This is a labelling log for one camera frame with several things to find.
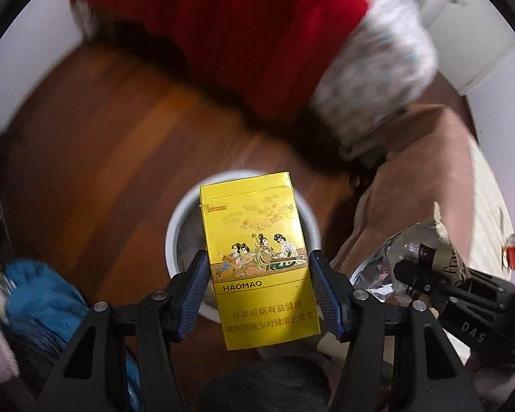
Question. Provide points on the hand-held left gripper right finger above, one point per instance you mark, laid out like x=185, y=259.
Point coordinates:
x=326, y=296

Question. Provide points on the yellow cigarette box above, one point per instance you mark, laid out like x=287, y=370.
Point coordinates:
x=257, y=266

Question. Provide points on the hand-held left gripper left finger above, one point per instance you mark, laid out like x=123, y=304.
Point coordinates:
x=193, y=296

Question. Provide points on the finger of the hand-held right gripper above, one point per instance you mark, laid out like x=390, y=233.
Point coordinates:
x=420, y=283
x=489, y=283

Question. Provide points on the pink table cloth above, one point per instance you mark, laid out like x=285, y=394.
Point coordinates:
x=416, y=171

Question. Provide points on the blue cloth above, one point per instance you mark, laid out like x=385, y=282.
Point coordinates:
x=43, y=300

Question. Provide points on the white trash bin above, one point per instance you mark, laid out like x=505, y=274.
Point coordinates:
x=180, y=240

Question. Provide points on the grey checkered bed sheet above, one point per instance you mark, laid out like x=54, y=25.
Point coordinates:
x=377, y=73

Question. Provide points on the white brown cookie bag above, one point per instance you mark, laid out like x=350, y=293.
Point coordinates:
x=437, y=244

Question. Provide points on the red snack bag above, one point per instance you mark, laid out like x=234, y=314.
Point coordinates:
x=513, y=254

